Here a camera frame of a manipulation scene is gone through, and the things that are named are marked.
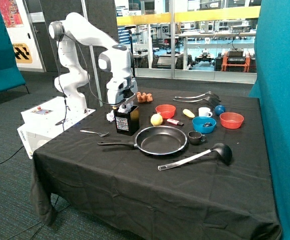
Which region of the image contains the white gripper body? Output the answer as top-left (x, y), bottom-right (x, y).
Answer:
top-left (106, 76), bottom-right (138, 105)

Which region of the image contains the white paper ball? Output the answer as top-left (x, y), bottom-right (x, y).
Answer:
top-left (118, 104), bottom-right (133, 114)

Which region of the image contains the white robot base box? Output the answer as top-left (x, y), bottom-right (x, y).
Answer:
top-left (18, 96), bottom-right (95, 159)

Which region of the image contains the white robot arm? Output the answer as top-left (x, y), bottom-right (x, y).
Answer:
top-left (49, 12), bottom-right (138, 114)

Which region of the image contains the black square bin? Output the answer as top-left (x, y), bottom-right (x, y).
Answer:
top-left (114, 105), bottom-right (140, 136)

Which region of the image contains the yellow lemon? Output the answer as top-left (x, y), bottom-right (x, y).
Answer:
top-left (150, 113), bottom-right (163, 126)

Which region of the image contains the silver fork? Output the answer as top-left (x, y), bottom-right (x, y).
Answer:
top-left (80, 129), bottom-right (109, 137)

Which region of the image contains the red plastic bowl near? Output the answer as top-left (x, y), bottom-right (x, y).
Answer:
top-left (155, 104), bottom-right (176, 119)

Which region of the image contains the red plastic bowl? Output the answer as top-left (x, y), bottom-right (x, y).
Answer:
top-left (155, 104), bottom-right (176, 119)
top-left (219, 112), bottom-right (244, 130)

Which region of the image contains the black frying pan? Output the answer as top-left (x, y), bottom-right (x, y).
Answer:
top-left (98, 125), bottom-right (188, 156)

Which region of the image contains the red white marker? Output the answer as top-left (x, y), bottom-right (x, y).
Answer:
top-left (167, 118), bottom-right (184, 126)

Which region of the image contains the yellow banana toy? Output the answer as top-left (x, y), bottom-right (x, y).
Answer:
top-left (182, 108), bottom-right (195, 119)

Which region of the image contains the blue plastic bowl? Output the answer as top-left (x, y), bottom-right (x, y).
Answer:
top-left (192, 116), bottom-right (216, 134)

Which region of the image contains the white cup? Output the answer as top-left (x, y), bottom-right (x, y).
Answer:
top-left (198, 107), bottom-right (213, 117)

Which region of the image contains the dark brown small cup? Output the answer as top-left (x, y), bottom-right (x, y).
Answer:
top-left (187, 130), bottom-right (206, 146)

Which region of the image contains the black spatula lower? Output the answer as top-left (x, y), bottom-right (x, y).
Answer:
top-left (173, 96), bottom-right (220, 107)

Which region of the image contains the dark object in bowl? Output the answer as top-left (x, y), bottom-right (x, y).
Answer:
top-left (203, 122), bottom-right (212, 127)

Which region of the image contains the blue ball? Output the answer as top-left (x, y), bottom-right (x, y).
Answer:
top-left (214, 105), bottom-right (226, 116)

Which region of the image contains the black tablecloth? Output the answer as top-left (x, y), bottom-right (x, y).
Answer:
top-left (30, 95), bottom-right (282, 240)

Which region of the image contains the red plastic bowl far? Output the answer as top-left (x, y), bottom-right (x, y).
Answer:
top-left (219, 112), bottom-right (244, 130)

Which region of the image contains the yellow black sign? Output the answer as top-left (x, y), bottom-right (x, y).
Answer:
top-left (13, 43), bottom-right (33, 64)

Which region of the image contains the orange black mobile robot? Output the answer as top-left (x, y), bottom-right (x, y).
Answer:
top-left (214, 48), bottom-right (256, 73)

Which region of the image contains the teal partition right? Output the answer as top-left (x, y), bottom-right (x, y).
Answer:
top-left (250, 0), bottom-right (290, 240)

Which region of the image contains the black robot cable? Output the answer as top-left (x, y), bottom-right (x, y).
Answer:
top-left (55, 33), bottom-right (122, 132)

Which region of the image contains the black ladle steel handle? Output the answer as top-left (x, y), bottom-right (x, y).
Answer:
top-left (158, 143), bottom-right (232, 171)

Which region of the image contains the black floor cable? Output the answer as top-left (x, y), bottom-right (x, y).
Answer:
top-left (0, 145), bottom-right (25, 172)

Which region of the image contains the red poster on wall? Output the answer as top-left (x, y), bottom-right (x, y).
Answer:
top-left (0, 0), bottom-right (24, 28)

